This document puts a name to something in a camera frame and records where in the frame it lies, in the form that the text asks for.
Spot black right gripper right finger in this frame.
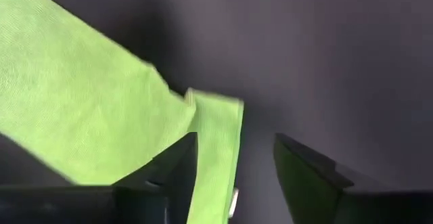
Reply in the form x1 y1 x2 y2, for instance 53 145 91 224
273 132 433 224

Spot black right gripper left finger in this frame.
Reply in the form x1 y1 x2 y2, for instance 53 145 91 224
0 131 199 224

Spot green microfibre towel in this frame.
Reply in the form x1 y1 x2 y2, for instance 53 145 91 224
0 0 244 224

